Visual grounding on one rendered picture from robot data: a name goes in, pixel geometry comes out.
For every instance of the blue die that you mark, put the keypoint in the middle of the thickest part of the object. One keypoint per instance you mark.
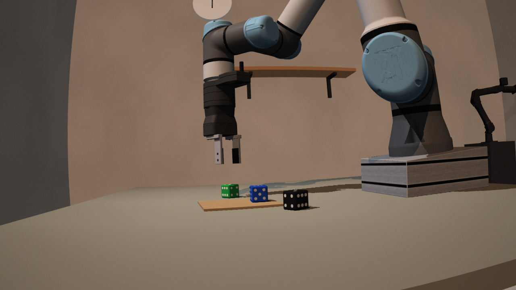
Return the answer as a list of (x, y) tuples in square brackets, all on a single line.
[(258, 193)]

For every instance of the tan flat mat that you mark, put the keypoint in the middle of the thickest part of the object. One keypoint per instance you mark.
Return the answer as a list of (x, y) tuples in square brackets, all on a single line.
[(234, 204)]

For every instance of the green die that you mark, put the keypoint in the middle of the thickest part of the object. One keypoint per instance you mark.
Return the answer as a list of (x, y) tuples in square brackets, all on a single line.
[(230, 190)]

